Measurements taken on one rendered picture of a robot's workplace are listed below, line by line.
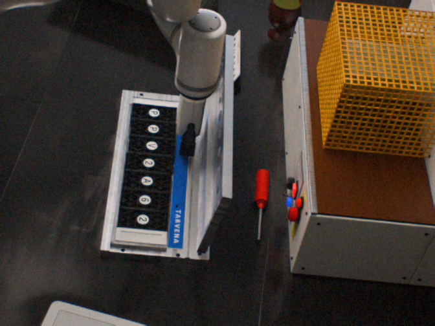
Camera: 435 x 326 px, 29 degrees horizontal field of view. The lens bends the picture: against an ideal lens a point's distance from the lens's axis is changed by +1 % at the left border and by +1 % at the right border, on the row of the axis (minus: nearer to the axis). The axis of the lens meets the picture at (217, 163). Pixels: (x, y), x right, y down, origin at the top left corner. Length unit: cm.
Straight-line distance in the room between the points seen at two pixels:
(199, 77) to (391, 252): 49
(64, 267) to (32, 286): 7
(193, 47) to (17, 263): 52
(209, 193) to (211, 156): 10
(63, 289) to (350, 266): 54
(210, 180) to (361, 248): 32
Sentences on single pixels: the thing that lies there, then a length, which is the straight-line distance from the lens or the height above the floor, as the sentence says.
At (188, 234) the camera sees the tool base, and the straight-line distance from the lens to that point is 164.
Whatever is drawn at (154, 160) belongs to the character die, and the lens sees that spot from 175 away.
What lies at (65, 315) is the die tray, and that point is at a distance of 155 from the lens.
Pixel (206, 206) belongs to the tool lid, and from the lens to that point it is 160.
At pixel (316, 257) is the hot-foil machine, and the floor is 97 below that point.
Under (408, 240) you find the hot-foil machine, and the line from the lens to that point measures 158.
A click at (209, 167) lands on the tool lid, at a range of 167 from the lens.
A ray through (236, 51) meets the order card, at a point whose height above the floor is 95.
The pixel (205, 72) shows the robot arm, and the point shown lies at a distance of 160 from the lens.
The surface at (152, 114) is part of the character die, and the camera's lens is 184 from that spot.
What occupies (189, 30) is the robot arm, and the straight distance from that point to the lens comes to 155.
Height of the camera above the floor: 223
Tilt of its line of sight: 48 degrees down
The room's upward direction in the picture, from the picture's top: 11 degrees clockwise
